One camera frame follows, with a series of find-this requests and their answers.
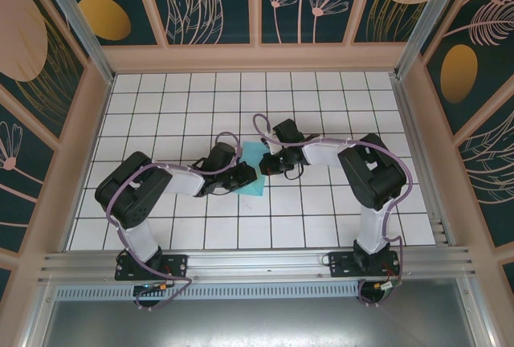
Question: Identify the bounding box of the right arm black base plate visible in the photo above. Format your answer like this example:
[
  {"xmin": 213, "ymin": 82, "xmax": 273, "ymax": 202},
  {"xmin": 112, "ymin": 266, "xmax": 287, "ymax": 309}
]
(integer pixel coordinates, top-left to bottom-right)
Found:
[{"xmin": 328, "ymin": 251, "xmax": 402, "ymax": 280}]

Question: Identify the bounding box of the light blue cloth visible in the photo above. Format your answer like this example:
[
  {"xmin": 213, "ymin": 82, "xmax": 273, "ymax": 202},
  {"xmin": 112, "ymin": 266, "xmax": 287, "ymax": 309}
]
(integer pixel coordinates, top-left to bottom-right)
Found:
[{"xmin": 232, "ymin": 141, "xmax": 271, "ymax": 199}]

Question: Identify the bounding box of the right green controller board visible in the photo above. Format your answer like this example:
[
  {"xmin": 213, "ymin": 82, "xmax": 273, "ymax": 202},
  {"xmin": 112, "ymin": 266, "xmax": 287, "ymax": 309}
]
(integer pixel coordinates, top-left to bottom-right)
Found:
[{"xmin": 371, "ymin": 280, "xmax": 403, "ymax": 298}]

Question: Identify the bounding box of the green controller board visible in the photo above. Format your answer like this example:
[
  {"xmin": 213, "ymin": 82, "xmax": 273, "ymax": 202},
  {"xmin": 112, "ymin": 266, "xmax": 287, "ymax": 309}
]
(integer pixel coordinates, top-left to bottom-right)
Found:
[
  {"xmin": 371, "ymin": 280, "xmax": 403, "ymax": 298},
  {"xmin": 132, "ymin": 281, "xmax": 169, "ymax": 296}
]

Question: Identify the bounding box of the grey metal sheet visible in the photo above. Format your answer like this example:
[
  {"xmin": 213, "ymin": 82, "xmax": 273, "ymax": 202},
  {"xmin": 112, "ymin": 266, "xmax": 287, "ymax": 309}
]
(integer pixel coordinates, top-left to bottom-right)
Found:
[{"xmin": 39, "ymin": 297, "xmax": 479, "ymax": 347}]

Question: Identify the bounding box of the slotted grey cable duct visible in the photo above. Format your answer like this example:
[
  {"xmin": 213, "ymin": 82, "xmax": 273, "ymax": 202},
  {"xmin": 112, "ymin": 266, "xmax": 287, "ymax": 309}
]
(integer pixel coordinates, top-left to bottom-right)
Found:
[{"xmin": 54, "ymin": 284, "xmax": 362, "ymax": 300}]

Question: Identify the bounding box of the aluminium side rail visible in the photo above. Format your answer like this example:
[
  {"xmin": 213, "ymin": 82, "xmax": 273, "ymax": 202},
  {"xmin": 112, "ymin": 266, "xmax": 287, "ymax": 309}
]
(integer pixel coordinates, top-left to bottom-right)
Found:
[{"xmin": 391, "ymin": 76, "xmax": 459, "ymax": 248}]

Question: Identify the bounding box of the aluminium corner post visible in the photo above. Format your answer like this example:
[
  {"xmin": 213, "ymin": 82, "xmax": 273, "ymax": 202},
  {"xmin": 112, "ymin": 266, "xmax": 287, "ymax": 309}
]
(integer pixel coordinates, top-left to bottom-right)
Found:
[
  {"xmin": 34, "ymin": 0, "xmax": 116, "ymax": 85},
  {"xmin": 393, "ymin": 0, "xmax": 471, "ymax": 79}
]

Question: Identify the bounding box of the long aluminium mounting rail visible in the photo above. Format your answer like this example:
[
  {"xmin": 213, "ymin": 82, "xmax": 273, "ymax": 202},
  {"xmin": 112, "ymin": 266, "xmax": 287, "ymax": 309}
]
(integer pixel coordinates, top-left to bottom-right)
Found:
[{"xmin": 38, "ymin": 245, "xmax": 479, "ymax": 284}]

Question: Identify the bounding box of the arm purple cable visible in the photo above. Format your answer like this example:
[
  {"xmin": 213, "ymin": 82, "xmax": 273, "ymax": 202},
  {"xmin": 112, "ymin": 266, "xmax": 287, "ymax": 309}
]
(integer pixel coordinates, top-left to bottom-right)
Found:
[
  {"xmin": 252, "ymin": 112, "xmax": 414, "ymax": 308},
  {"xmin": 104, "ymin": 132, "xmax": 243, "ymax": 312}
]

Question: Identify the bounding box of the right aluminium corner post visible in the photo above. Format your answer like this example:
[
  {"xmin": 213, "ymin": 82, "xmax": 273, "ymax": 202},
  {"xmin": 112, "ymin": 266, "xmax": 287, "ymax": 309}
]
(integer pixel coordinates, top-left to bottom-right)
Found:
[{"xmin": 393, "ymin": 0, "xmax": 471, "ymax": 79}]

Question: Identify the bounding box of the left green controller board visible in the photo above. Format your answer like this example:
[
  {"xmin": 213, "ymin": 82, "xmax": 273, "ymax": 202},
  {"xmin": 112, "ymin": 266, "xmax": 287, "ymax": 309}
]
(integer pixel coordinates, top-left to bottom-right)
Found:
[{"xmin": 132, "ymin": 281, "xmax": 169, "ymax": 296}]

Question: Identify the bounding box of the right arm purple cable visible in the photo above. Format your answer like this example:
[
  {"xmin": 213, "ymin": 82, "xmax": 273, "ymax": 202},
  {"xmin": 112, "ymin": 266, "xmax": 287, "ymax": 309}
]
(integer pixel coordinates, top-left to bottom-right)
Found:
[{"xmin": 252, "ymin": 112, "xmax": 414, "ymax": 308}]

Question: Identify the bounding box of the left aluminium corner post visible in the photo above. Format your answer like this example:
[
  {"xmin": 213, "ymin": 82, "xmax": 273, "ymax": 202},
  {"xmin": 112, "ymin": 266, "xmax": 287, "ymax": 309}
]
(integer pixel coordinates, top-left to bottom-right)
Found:
[{"xmin": 34, "ymin": 0, "xmax": 116, "ymax": 85}]

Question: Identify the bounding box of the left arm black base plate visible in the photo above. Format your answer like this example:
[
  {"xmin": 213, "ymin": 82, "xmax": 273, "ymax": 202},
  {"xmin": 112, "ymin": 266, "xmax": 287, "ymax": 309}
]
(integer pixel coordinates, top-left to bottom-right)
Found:
[{"xmin": 115, "ymin": 253, "xmax": 189, "ymax": 282}]

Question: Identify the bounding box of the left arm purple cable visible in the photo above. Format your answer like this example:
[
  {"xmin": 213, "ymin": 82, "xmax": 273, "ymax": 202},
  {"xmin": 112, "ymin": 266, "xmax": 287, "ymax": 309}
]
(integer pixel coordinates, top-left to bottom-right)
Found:
[{"xmin": 104, "ymin": 132, "xmax": 243, "ymax": 312}]

